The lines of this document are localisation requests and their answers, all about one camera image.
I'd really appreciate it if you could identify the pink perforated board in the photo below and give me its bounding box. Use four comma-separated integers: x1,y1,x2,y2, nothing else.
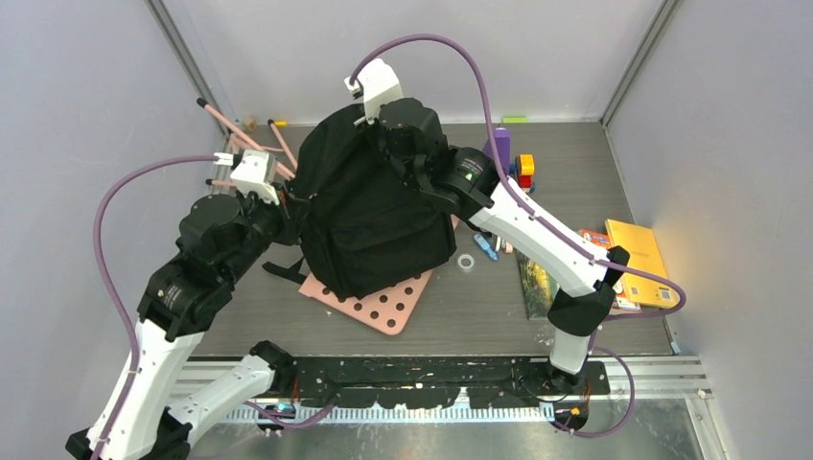
298,216,460,337

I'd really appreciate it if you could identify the clear tape roll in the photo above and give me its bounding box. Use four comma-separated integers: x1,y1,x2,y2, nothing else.
456,253,476,273

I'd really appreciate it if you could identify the dark green fantasy book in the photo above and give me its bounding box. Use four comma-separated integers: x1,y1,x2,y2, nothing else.
517,252,559,321

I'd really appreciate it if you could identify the pink metal stool frame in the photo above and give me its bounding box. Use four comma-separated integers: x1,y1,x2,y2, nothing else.
196,97,298,191

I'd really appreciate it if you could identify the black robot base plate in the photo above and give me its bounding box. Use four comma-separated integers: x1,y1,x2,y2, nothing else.
264,356,611,409

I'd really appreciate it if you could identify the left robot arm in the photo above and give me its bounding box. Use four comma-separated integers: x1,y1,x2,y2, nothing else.
66,194,296,459

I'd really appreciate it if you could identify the green tape marker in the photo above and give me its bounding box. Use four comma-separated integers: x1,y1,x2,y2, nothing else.
500,116,528,124

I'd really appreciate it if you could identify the yellow book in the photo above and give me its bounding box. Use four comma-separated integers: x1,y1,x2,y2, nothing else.
605,219,678,309

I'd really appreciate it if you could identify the pink white stapler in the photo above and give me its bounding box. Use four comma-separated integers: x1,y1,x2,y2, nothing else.
495,237,513,254

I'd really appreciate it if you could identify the blue marker pen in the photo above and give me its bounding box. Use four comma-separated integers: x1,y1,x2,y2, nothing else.
473,233,499,262

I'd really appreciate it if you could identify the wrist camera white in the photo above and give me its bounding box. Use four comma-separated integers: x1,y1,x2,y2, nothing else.
344,57,404,126
215,149,280,205

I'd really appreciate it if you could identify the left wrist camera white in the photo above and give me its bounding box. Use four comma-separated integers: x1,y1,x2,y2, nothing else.
215,149,280,205

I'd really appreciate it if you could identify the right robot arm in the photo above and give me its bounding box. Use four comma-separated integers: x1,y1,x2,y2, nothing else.
363,98,629,394

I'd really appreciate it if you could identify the black student backpack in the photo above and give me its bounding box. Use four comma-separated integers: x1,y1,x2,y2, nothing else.
284,103,456,298

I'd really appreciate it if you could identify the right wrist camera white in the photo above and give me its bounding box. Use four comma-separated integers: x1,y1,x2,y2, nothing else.
344,57,404,126

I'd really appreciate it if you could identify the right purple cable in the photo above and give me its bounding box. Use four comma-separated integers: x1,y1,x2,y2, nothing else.
347,33,687,441

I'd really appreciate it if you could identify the colourful toy block car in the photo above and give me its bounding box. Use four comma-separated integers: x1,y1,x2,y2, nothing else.
512,153,535,194

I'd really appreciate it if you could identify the orange paperback book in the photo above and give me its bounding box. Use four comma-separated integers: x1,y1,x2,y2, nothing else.
577,229,641,314

